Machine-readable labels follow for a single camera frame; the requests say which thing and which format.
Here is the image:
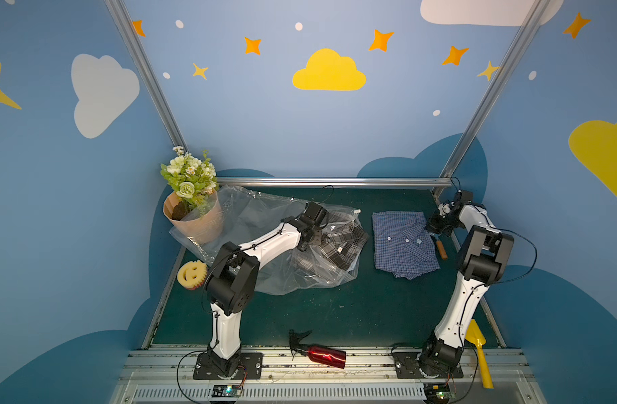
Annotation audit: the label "blue checked shirt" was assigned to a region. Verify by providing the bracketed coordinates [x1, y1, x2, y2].
[372, 211, 440, 280]

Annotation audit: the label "clear plastic vacuum bag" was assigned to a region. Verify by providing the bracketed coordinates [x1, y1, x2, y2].
[170, 186, 369, 296]

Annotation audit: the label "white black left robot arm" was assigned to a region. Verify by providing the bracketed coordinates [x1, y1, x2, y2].
[203, 202, 328, 378]

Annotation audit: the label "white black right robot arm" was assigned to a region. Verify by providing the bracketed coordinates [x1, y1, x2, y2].
[418, 190, 515, 378]

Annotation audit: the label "blue garden rake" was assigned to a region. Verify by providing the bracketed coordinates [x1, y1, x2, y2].
[432, 234, 448, 260]

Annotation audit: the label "beige faceted flower pot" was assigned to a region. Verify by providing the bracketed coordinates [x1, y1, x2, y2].
[163, 192, 224, 244]

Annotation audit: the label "yellow plastic shovel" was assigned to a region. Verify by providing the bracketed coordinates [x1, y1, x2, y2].
[465, 319, 494, 390]

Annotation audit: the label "white green artificial flowers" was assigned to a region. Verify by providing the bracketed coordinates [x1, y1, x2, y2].
[160, 146, 219, 210]

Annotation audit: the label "yellow smiley sponge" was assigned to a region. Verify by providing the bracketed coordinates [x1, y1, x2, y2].
[177, 260, 207, 291]

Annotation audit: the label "red spray bottle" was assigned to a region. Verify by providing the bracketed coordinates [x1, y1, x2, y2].
[289, 329, 347, 370]

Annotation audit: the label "right green circuit board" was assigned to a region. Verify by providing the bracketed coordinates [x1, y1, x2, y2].
[424, 384, 455, 404]

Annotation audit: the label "green circuit board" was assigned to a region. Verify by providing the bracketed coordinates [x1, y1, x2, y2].
[424, 384, 455, 404]
[211, 385, 243, 399]

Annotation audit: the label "left green circuit board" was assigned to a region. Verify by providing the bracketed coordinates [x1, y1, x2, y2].
[211, 385, 243, 399]

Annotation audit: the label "aluminium back rail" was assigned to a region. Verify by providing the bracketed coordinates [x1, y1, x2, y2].
[218, 177, 452, 189]

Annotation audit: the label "right aluminium frame post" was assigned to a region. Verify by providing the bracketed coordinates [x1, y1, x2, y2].
[439, 0, 551, 188]

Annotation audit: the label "aluminium frame post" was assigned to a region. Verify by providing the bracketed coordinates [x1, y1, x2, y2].
[104, 0, 187, 148]
[439, 0, 551, 188]

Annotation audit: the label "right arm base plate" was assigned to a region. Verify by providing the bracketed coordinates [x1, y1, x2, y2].
[391, 351, 464, 380]

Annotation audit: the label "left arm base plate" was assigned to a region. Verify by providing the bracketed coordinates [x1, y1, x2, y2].
[193, 351, 264, 380]

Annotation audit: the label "aluminium front rail platform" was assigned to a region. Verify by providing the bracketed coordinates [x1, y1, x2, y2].
[111, 346, 546, 403]

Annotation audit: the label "left aluminium frame post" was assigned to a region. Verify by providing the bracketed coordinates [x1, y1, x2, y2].
[104, 0, 187, 148]

